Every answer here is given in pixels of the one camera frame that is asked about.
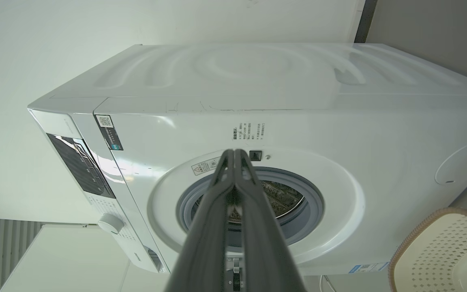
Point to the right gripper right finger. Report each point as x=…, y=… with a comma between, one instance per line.
x=266, y=243

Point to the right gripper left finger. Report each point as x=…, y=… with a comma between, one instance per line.
x=205, y=235

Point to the stainless steel washing machine drum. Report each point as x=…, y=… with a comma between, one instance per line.
x=286, y=198

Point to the white program dial knob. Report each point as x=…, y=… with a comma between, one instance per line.
x=111, y=224

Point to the dark washing machine control panel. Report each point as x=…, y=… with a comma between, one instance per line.
x=83, y=166

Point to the cream perforated laundry basket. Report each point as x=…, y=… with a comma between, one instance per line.
x=440, y=251

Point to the grey rubber door gasket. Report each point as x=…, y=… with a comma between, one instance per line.
x=312, y=211

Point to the warning triangle sticker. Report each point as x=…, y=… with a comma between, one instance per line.
x=203, y=166

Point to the black door latch socket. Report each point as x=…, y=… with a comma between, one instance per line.
x=255, y=155

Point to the blue energy label sticker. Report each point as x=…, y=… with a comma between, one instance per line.
x=369, y=267

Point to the white cabinet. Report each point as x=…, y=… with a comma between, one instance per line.
x=75, y=259

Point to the black QR code sticker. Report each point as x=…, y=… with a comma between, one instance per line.
x=110, y=134

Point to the white front-load washing machine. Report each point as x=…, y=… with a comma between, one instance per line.
x=339, y=121

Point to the dark wall trim strip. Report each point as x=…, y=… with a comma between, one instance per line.
x=366, y=20

